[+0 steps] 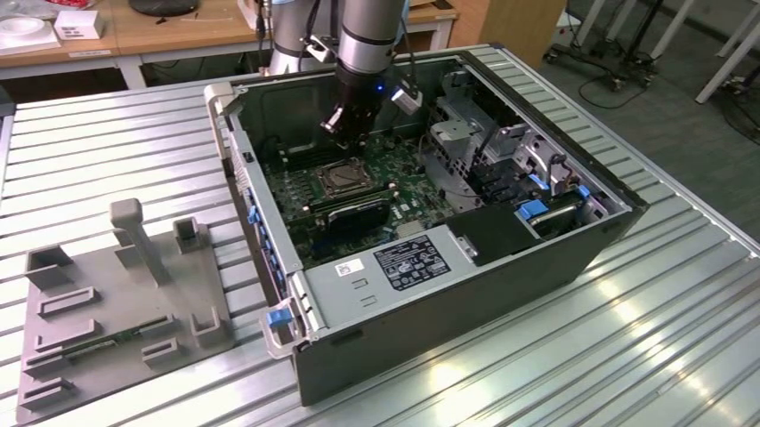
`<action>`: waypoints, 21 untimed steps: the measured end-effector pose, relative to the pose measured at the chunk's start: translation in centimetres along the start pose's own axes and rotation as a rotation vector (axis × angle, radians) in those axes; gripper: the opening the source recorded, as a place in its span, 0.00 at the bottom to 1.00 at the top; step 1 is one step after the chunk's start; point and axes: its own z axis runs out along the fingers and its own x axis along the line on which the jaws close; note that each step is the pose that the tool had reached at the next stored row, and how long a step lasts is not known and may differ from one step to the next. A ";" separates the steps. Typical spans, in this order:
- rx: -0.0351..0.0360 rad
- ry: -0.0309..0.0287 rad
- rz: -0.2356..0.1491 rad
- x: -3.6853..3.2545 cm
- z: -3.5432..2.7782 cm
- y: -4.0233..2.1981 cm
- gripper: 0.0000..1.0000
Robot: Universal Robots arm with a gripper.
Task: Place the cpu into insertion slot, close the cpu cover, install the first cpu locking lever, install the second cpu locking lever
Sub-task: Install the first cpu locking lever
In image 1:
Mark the silver green CPU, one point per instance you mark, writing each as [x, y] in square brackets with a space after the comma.
[344, 175]

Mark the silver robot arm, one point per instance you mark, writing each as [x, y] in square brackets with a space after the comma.
[367, 40]

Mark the CPU socket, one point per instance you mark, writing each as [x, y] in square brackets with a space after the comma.
[338, 191]

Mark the black plastic drive cover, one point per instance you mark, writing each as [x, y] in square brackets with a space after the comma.
[486, 236]

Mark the silver metal drive cage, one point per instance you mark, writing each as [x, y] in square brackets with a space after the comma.
[457, 129]

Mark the green motherboard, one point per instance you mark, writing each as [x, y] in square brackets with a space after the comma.
[409, 195]

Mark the black graphics card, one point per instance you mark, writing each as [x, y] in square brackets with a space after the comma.
[355, 218]

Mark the small silver heatsink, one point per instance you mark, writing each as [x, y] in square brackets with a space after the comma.
[413, 228]

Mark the blue card retention latch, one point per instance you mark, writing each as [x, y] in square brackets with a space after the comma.
[251, 214]

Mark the wooden cabinet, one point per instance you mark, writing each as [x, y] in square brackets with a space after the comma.
[522, 31]

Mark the blue plastic clip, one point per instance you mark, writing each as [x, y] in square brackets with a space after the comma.
[581, 192]
[535, 181]

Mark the black power supply label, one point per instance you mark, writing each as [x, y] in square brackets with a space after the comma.
[409, 262]

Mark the white barcode sticker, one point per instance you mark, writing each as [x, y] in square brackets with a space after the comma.
[348, 268]

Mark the wooden desk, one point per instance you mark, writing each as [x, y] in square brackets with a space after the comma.
[178, 31]

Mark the black monitor base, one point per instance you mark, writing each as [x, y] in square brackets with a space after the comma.
[163, 6]

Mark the grey power supply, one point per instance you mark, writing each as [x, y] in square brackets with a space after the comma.
[347, 295]

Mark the blue case latch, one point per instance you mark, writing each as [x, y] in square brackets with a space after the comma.
[279, 320]

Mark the black wheeled stand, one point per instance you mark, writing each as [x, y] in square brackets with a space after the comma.
[636, 44]

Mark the dark grey PC case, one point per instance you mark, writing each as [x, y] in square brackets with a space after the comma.
[451, 320]

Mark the white cardboard box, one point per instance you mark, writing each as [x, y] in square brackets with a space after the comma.
[77, 22]

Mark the red packet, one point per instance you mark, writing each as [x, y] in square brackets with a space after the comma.
[68, 3]

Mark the grey parts rack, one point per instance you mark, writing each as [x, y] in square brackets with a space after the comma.
[119, 302]

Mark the white round plastic dish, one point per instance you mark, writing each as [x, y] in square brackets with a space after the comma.
[24, 31]

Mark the green RAM stick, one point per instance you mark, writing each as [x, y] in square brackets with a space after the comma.
[100, 343]

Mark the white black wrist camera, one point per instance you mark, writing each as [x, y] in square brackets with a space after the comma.
[406, 100]

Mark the white table frame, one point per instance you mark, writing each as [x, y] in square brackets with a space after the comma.
[724, 66]
[669, 31]

